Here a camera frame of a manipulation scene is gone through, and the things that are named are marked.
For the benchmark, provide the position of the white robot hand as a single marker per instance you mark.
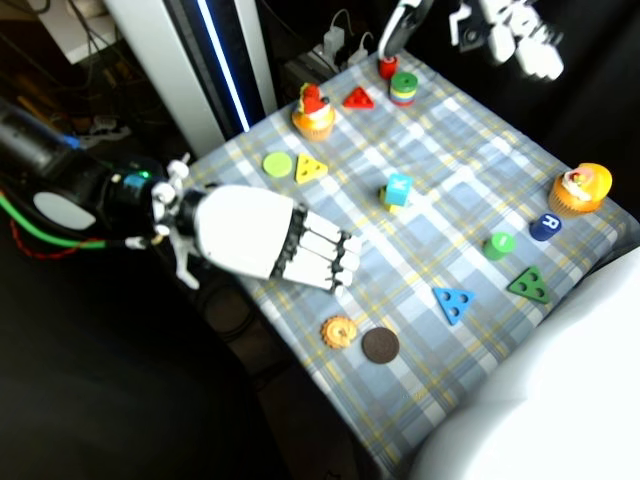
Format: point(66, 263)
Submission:
point(530, 50)
point(240, 230)

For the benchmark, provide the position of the blue cylinder block letter R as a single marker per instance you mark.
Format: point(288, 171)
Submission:
point(546, 227)

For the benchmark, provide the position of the white box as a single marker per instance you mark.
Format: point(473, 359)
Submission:
point(75, 30)

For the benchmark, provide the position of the strawberry toy cupcake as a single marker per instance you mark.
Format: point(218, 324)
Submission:
point(314, 117)

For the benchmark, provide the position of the blue plaid tablecloth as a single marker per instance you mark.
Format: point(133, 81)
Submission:
point(400, 250)

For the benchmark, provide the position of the brown round toy cookie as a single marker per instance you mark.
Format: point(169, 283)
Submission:
point(381, 345)

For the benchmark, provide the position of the green sandwich toy cookie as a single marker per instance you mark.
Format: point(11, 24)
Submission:
point(278, 164)

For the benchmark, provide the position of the white robot body shell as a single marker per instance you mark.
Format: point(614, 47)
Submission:
point(550, 400)

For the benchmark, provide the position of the teal cube block letter K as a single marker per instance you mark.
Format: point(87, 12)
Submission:
point(399, 189)

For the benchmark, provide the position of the yellow cube block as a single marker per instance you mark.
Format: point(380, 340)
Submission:
point(392, 207)

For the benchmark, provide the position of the red triangle block three holes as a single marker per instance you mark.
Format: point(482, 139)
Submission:
point(359, 100)

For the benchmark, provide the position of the white pillar with blue light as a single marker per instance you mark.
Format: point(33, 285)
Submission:
point(150, 60)

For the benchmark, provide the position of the white power strip with plugs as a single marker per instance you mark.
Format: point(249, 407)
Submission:
point(345, 45)

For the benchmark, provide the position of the orange cream toy cupcake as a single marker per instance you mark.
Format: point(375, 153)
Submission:
point(580, 192)

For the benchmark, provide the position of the blue triangle block three holes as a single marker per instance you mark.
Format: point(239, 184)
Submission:
point(452, 302)

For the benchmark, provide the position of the green cylinder block minus sign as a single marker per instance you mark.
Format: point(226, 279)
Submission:
point(500, 246)

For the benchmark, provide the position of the orange round toy biscuit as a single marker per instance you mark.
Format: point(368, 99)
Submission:
point(339, 332)

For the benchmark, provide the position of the green triangle block three holes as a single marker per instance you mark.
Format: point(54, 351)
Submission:
point(530, 287)

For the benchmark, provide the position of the stacked coloured rings toy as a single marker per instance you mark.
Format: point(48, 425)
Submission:
point(403, 90)

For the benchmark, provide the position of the yellow triangle block three holes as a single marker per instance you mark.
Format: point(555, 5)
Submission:
point(310, 170)

